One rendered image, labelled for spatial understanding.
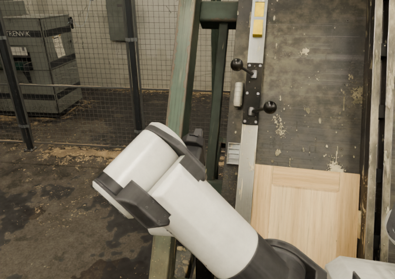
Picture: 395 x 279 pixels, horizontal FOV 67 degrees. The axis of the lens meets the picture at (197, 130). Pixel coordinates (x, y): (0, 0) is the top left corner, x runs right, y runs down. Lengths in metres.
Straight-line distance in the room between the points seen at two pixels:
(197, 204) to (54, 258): 2.20
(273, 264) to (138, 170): 0.24
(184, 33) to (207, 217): 0.76
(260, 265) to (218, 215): 0.10
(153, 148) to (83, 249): 2.15
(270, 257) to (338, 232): 0.57
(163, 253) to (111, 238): 1.57
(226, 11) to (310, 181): 0.66
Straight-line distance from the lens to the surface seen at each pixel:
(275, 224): 1.00
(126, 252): 2.44
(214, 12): 1.17
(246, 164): 0.95
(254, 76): 0.97
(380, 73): 1.07
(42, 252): 2.63
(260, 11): 1.08
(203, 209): 0.41
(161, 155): 0.42
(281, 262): 0.50
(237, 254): 0.44
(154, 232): 0.69
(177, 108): 0.99
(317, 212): 1.01
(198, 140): 0.72
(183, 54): 1.03
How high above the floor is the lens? 1.73
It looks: 25 degrees down
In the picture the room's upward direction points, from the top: straight up
